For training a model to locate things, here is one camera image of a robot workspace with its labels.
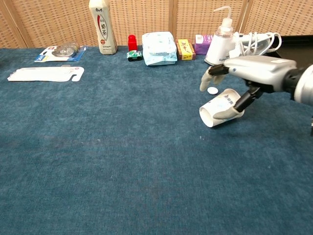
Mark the light blue wet wipes pack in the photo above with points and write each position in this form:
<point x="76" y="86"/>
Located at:
<point x="159" y="49"/>

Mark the white flat plastic package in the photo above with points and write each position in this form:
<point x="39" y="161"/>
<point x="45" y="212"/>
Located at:
<point x="44" y="74"/>

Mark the white handheld steam iron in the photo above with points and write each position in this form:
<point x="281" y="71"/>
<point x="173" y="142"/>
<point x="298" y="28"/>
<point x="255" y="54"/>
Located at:
<point x="218" y="47"/>

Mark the small red stamp block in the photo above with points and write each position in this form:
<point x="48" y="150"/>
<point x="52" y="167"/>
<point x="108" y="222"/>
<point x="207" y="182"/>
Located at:
<point x="132" y="42"/>

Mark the white printed paper cup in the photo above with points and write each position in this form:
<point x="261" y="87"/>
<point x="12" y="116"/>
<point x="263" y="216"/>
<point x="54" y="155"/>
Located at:
<point x="215" y="105"/>

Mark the tall milk tea bottle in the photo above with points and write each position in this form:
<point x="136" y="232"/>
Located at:
<point x="104" y="29"/>

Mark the woven wooden folding screen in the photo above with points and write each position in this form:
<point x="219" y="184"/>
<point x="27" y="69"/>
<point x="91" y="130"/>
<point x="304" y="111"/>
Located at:
<point x="61" y="22"/>

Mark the clear plastic wash bottle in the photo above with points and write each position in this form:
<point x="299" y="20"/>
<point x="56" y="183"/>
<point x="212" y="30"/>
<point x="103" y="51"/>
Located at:
<point x="227" y="24"/>

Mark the yellow and red box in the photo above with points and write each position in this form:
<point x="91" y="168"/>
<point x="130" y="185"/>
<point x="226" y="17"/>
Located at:
<point x="185" y="50"/>

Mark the black plastic tray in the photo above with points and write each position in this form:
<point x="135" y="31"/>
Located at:
<point x="298" y="49"/>

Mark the blue tape blister pack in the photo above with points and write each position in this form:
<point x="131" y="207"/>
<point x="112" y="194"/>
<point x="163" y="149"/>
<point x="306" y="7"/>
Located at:
<point x="61" y="52"/>

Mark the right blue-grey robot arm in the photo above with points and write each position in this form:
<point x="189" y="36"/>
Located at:
<point x="305" y="85"/>

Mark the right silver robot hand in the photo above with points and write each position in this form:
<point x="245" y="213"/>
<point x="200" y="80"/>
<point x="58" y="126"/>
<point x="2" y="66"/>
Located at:
<point x="259" y="68"/>

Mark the blue felt table cover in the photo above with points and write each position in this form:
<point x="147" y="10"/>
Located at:
<point x="122" y="147"/>

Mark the purple box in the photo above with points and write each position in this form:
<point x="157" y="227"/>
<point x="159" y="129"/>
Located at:
<point x="201" y="45"/>

